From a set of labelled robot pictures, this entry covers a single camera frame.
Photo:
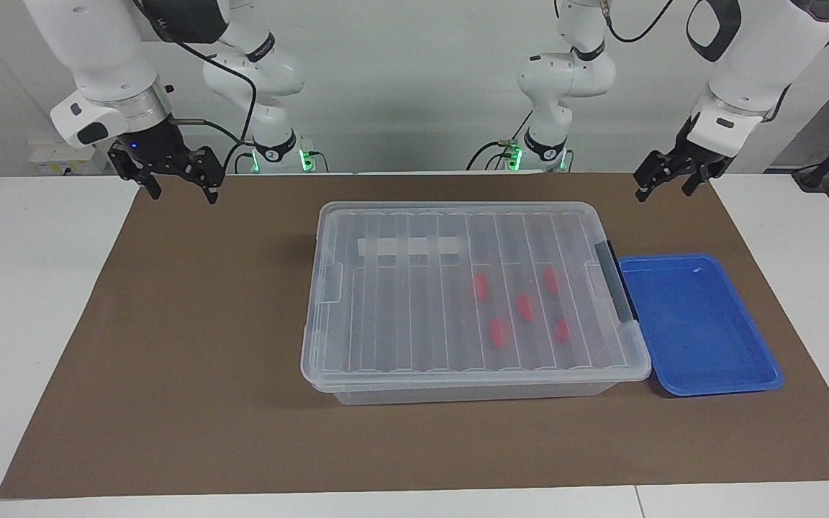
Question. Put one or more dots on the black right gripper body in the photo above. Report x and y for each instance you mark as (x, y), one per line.
(155, 147)

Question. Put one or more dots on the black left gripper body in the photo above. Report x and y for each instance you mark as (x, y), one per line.
(695, 151)

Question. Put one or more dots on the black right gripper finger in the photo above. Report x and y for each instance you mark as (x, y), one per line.
(209, 169)
(125, 164)

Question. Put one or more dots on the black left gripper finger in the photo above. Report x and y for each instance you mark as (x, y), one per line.
(706, 174)
(658, 171)

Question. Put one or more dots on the red block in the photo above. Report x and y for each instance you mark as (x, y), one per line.
(524, 307)
(481, 285)
(562, 329)
(497, 332)
(550, 280)

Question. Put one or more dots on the clear ribbed box lid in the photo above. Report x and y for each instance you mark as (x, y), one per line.
(400, 309)

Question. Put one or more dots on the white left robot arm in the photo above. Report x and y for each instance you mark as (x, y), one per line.
(745, 65)

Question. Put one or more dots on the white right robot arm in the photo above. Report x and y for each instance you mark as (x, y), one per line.
(98, 57)

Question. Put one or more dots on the blue plastic tray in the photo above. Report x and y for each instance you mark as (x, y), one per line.
(702, 338)

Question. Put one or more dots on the clear plastic storage box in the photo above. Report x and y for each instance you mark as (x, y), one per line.
(458, 394)

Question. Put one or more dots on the white power strip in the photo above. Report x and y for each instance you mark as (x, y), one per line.
(55, 155)

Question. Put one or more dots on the brown table mat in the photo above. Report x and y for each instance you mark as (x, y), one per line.
(170, 432)

